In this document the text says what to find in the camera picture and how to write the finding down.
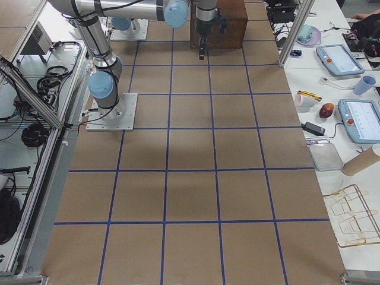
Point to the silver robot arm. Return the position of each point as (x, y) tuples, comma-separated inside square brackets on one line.
[(125, 24), (103, 85)]

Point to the black power adapter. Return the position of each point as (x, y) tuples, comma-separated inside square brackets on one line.
[(313, 129)]

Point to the red brown mango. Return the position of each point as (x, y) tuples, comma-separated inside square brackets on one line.
[(326, 110)]

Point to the pink cup with gold clip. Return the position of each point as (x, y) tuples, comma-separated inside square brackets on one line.
[(306, 99)]

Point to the light blue plastic cup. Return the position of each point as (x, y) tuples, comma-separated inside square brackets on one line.
[(365, 83)]

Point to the blue teach pendant far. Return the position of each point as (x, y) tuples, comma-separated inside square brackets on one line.
[(339, 60)]

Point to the lavender plate with teal item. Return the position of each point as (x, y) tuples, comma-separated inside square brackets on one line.
[(309, 36)]

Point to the cardboard tube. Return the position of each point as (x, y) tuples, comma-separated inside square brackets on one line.
[(362, 161)]

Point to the aluminium frame post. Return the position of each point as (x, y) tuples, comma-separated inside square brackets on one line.
[(298, 23)]

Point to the blue teach pendant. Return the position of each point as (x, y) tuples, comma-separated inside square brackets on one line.
[(361, 120), (339, 60)]

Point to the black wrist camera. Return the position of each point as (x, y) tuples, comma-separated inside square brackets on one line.
[(223, 23)]

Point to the blue teach pendant near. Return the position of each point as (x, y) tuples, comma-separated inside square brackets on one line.
[(361, 120)]

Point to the dark wooden drawer cabinet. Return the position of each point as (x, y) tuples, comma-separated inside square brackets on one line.
[(237, 18)]

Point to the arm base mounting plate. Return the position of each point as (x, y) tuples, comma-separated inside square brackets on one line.
[(122, 117)]

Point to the grey control box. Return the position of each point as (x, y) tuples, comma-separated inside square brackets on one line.
[(38, 44)]

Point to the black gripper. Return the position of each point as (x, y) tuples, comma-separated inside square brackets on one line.
[(204, 27)]

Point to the gold wire rack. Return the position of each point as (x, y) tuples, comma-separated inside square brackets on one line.
[(354, 222)]

